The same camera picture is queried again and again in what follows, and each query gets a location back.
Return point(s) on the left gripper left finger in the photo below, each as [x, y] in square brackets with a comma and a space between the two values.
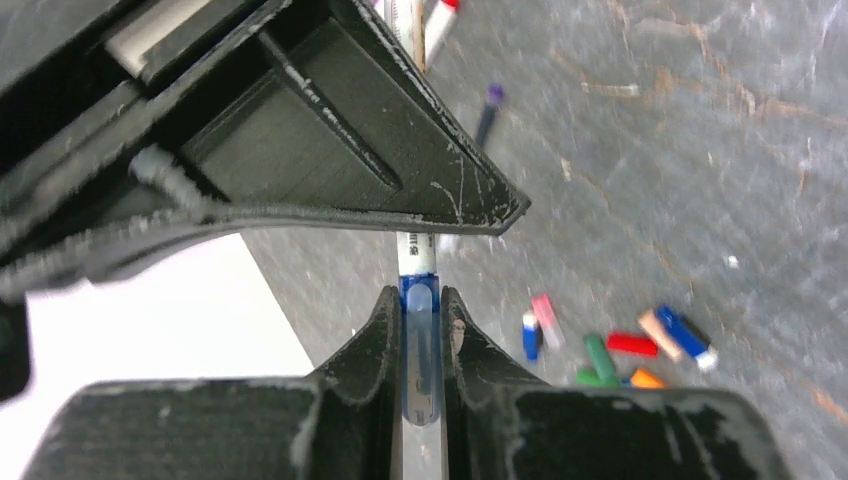
[341, 421]

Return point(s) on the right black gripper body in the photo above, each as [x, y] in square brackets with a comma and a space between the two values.
[86, 60]

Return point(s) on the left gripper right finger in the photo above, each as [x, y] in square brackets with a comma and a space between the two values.
[503, 422]

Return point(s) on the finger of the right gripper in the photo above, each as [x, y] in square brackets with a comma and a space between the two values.
[123, 247]
[314, 104]

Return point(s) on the blue cap with clip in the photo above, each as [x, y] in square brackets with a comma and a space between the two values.
[532, 339]

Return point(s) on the pink thin pen cap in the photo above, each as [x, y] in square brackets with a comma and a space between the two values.
[547, 320]

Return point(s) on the green marker cap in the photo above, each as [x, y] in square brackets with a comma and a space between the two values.
[603, 364]
[589, 377]

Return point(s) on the red capped marker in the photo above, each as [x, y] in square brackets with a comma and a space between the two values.
[437, 26]

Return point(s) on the red marker cap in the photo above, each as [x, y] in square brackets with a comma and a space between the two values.
[632, 344]

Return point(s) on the orange marker cap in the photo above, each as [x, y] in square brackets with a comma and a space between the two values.
[645, 379]

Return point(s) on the clear blue pen cap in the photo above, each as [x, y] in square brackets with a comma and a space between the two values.
[421, 374]

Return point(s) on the dark blue capped marker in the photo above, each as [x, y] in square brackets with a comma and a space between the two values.
[415, 251]

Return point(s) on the beige marker cap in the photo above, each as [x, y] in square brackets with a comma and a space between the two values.
[653, 327]

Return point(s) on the dark blue marker cap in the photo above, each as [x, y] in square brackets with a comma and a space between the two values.
[703, 353]

